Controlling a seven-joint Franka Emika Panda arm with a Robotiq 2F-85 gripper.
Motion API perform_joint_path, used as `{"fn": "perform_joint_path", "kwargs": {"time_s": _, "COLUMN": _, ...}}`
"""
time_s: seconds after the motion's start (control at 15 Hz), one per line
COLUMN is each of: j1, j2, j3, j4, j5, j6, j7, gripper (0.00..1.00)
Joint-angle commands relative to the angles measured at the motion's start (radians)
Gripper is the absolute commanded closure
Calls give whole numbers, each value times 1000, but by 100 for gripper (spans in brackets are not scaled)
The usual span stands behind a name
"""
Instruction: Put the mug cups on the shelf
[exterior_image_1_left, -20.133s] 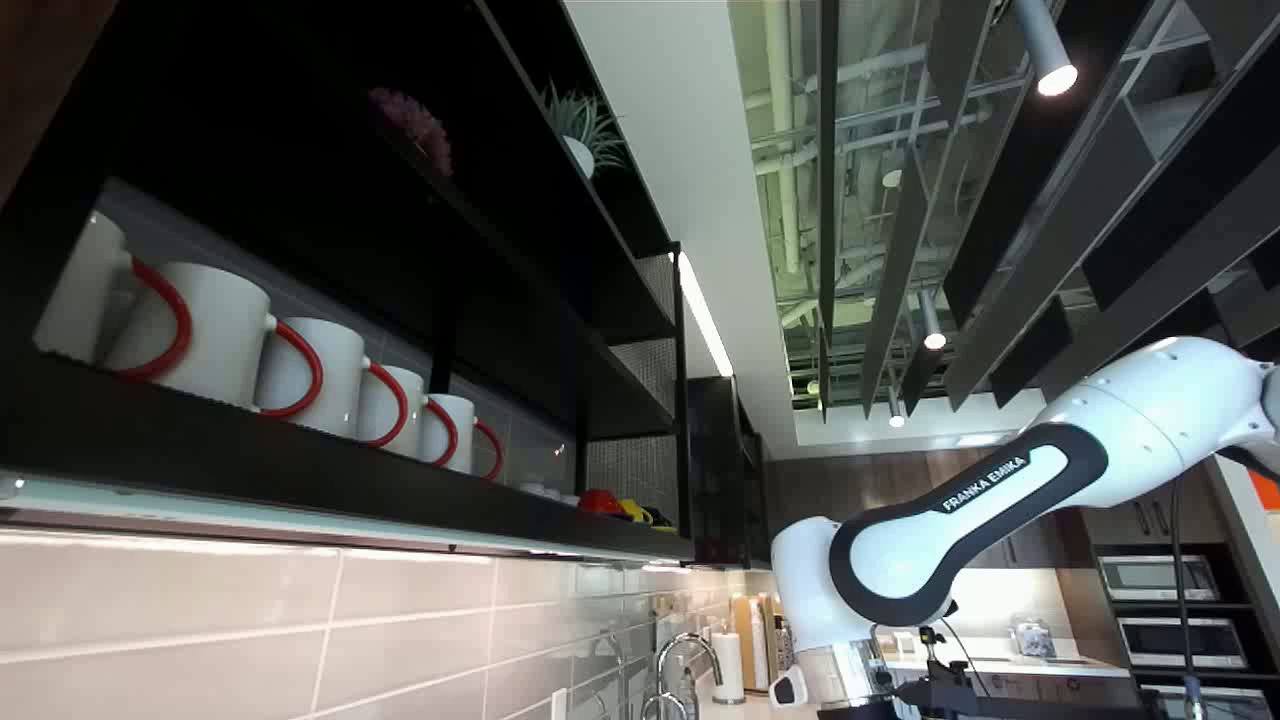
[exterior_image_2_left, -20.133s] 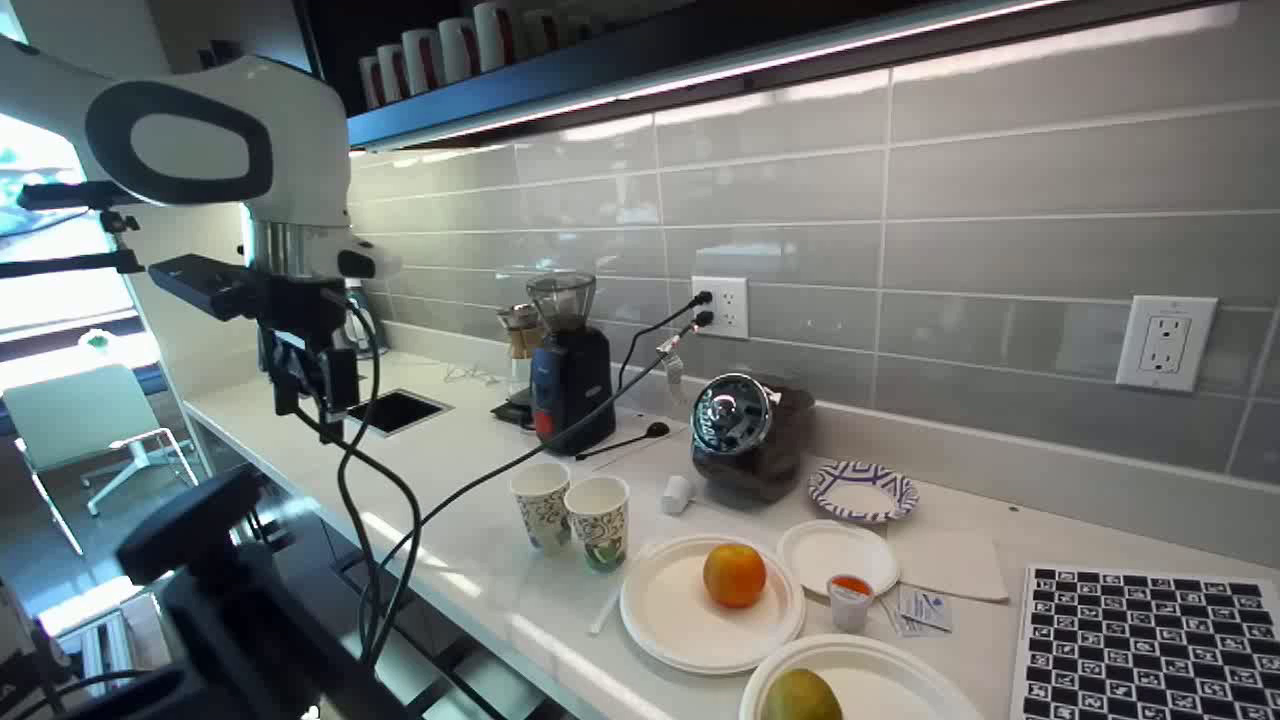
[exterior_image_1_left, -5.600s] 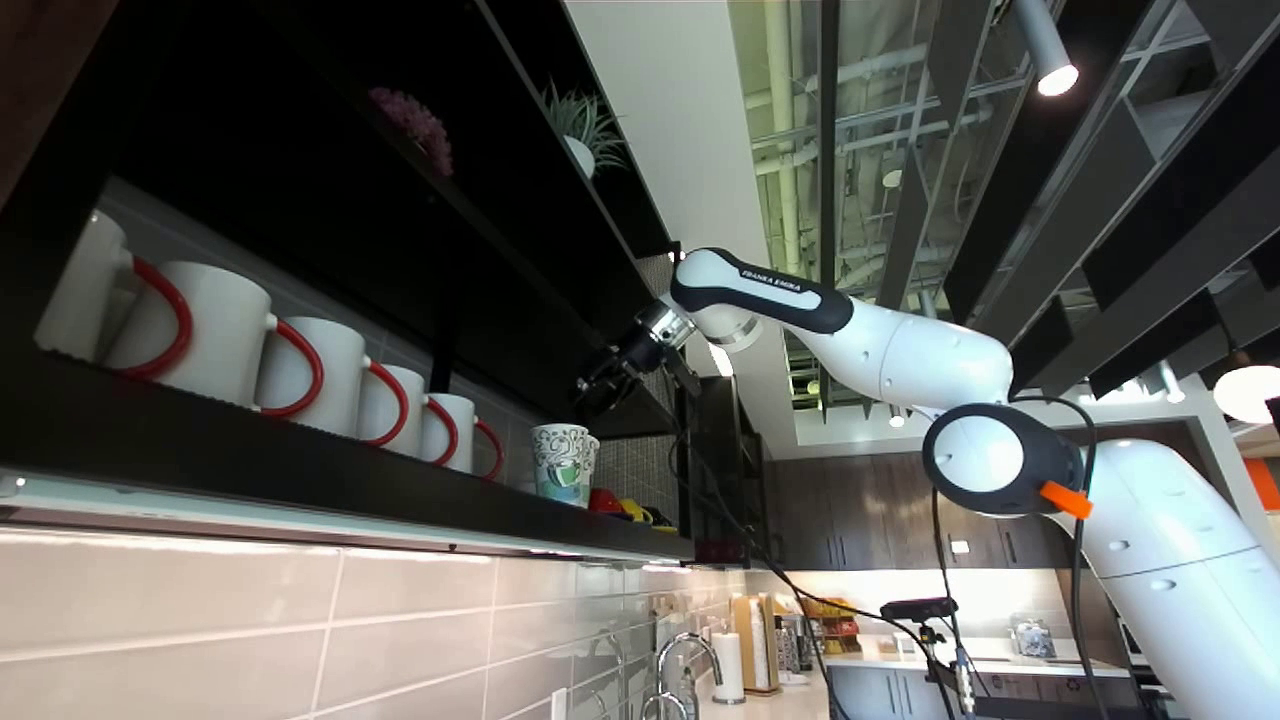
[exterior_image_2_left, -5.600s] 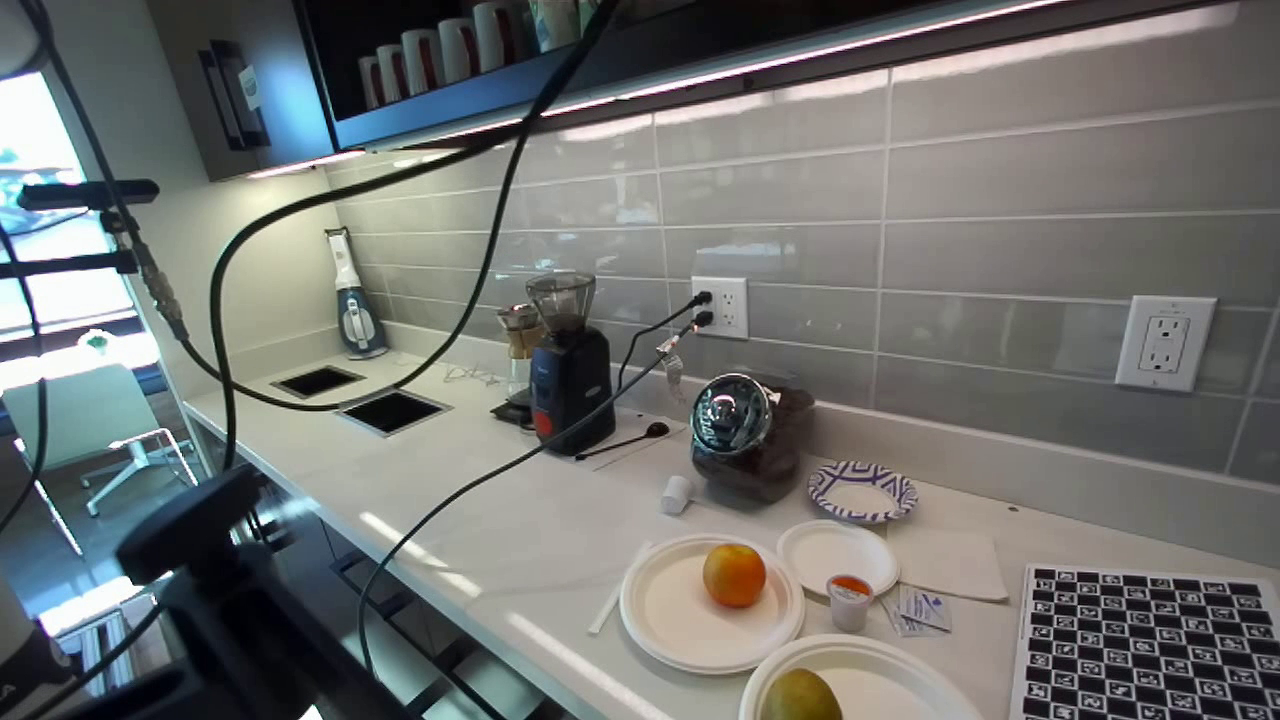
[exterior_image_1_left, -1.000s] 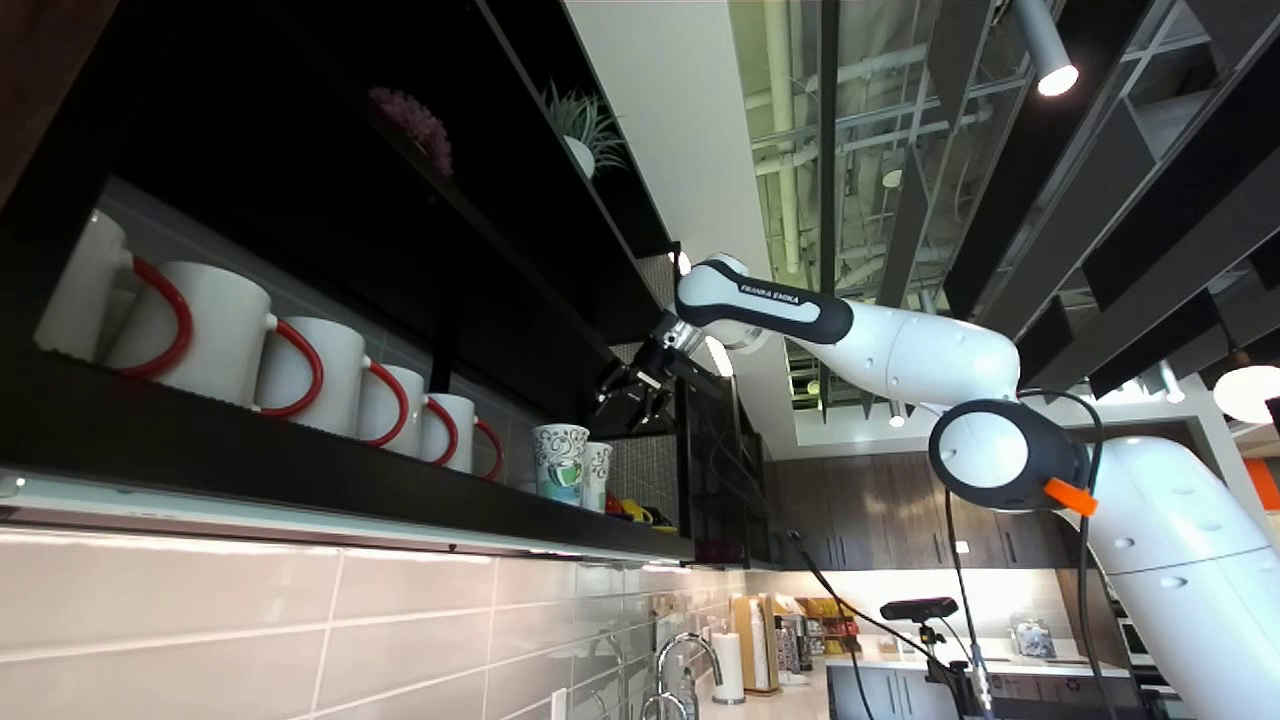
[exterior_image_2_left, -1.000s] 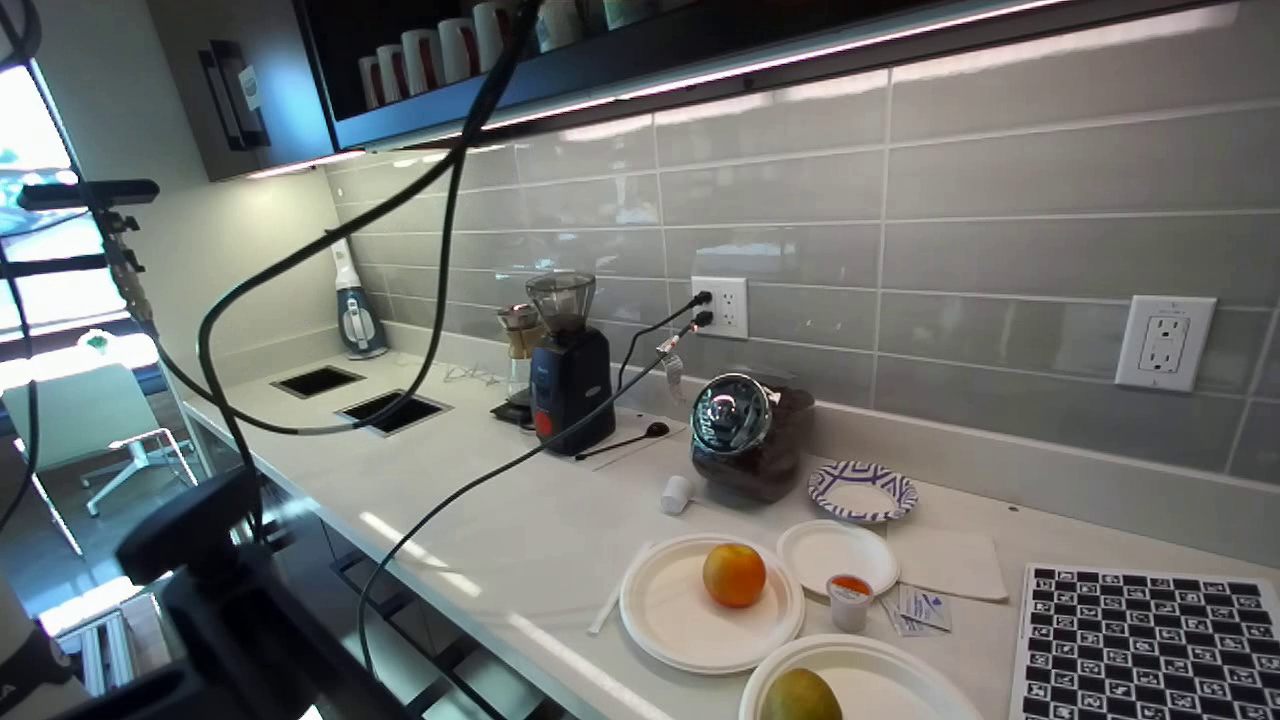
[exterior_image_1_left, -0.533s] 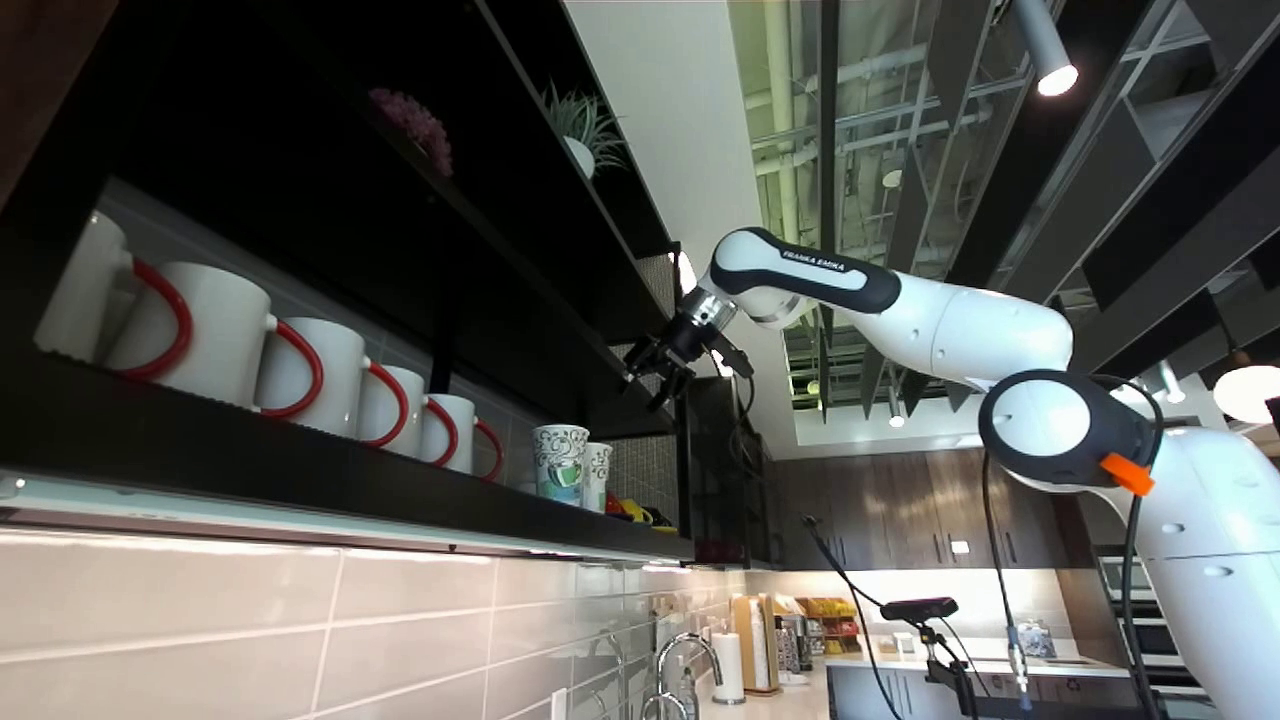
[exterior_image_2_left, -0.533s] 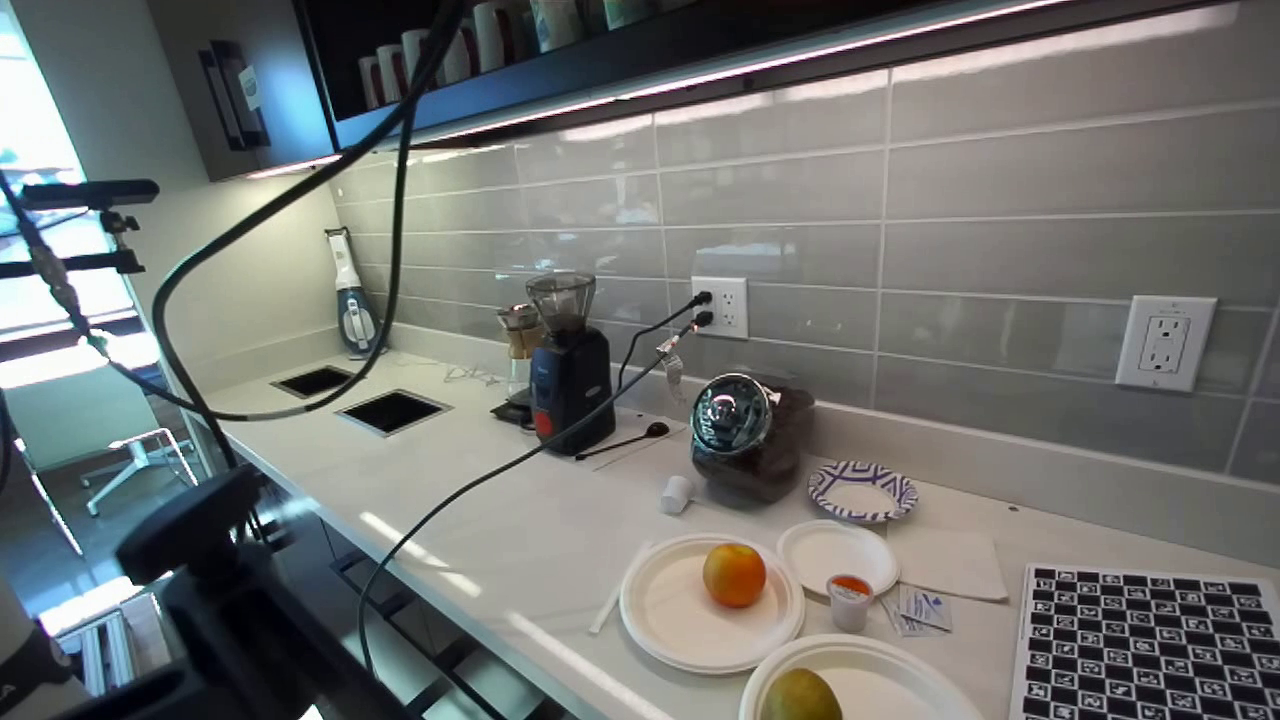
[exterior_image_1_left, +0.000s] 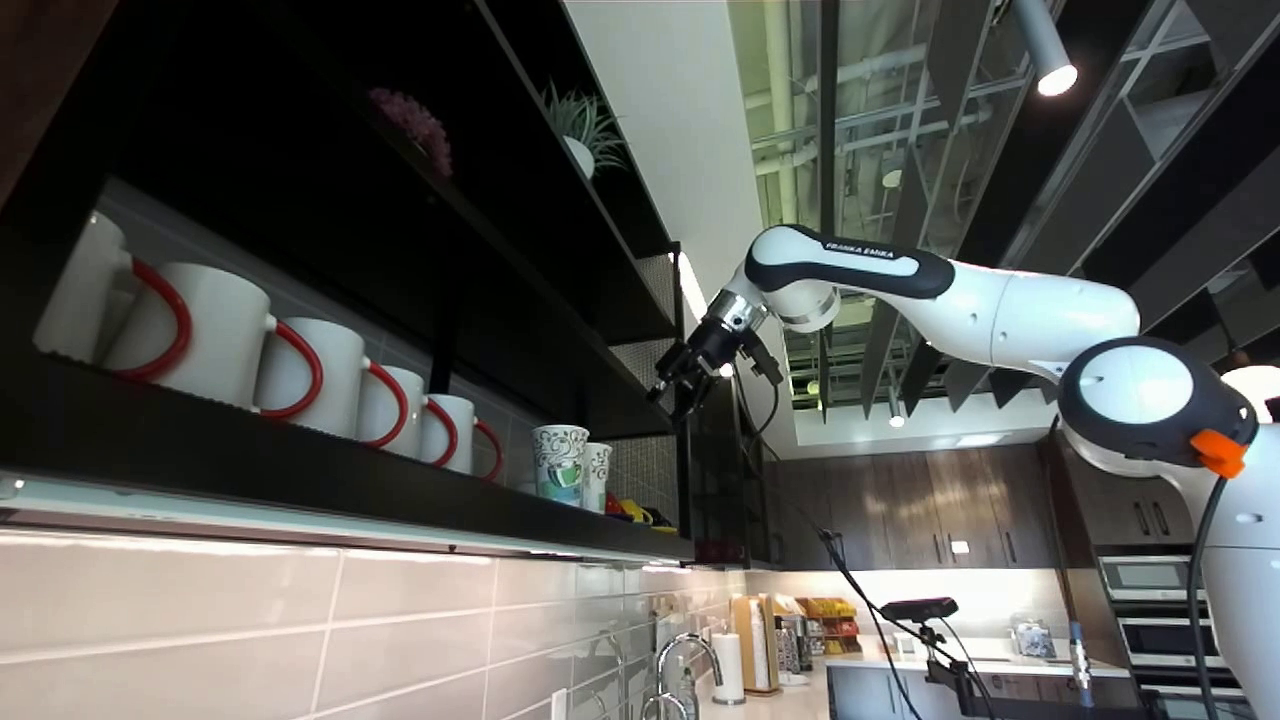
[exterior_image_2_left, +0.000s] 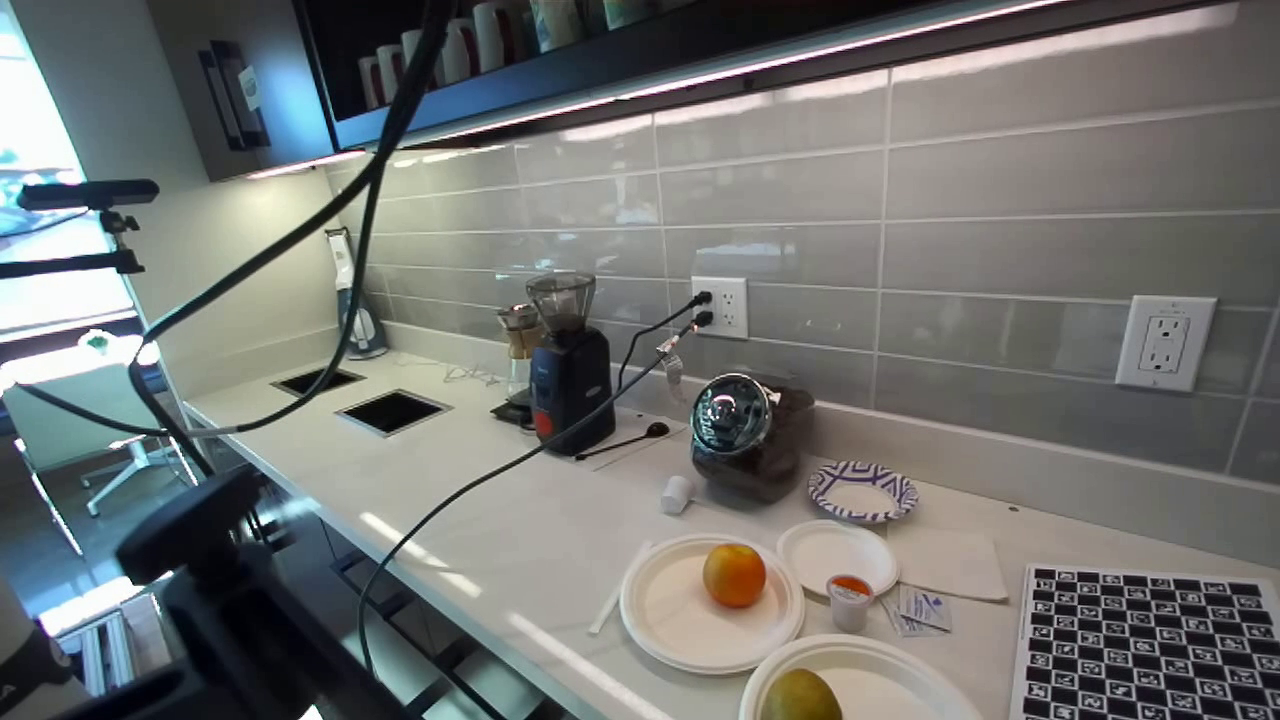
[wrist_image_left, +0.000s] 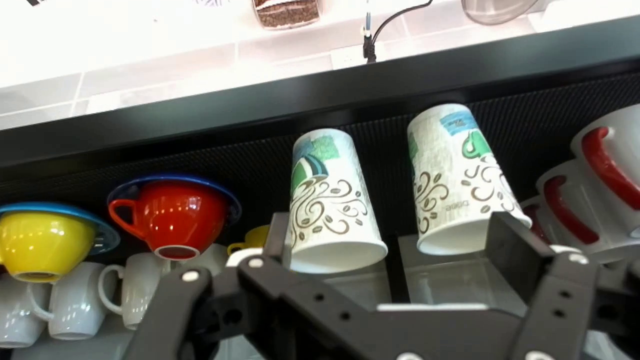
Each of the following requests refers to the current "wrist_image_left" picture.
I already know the small yellow cup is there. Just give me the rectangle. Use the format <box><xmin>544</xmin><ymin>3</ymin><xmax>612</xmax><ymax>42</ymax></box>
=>
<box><xmin>226</xmin><ymin>223</ymin><xmax>272</xmax><ymax>258</ymax></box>

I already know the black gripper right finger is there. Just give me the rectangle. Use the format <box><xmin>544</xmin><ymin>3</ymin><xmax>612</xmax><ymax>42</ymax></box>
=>
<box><xmin>427</xmin><ymin>212</ymin><xmax>600</xmax><ymax>360</ymax></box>

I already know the red teacup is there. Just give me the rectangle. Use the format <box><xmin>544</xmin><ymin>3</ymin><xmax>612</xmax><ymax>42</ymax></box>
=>
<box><xmin>107</xmin><ymin>182</ymin><xmax>233</xmax><ymax>264</ymax></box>

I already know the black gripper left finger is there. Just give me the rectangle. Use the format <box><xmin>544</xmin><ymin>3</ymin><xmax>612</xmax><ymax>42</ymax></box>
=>
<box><xmin>122</xmin><ymin>210</ymin><xmax>402</xmax><ymax>360</ymax></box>

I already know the black wall shelf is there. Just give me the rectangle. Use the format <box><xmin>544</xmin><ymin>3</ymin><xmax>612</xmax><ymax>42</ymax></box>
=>
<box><xmin>0</xmin><ymin>16</ymin><xmax>640</xmax><ymax>360</ymax></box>

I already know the large yellow teacup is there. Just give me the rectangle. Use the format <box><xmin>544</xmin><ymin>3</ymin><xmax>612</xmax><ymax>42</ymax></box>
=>
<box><xmin>0</xmin><ymin>210</ymin><xmax>99</xmax><ymax>285</ymax></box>

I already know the long black power cord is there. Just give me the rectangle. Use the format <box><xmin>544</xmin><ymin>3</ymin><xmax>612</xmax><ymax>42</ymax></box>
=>
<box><xmin>360</xmin><ymin>0</ymin><xmax>436</xmax><ymax>66</ymax></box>

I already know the swirl patterned paper cup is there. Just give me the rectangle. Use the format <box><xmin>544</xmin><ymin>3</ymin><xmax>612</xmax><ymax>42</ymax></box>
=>
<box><xmin>286</xmin><ymin>125</ymin><xmax>391</xmax><ymax>276</ymax></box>
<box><xmin>407</xmin><ymin>99</ymin><xmax>536</xmax><ymax>258</ymax></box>

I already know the blue saucer under red cup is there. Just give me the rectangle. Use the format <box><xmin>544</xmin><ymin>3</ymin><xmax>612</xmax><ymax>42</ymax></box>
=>
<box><xmin>105</xmin><ymin>173</ymin><xmax>244</xmax><ymax>225</ymax></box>

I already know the blue saucer under yellow cup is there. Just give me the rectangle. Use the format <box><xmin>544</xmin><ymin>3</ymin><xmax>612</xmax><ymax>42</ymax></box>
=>
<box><xmin>0</xmin><ymin>199</ymin><xmax>125</xmax><ymax>258</ymax></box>

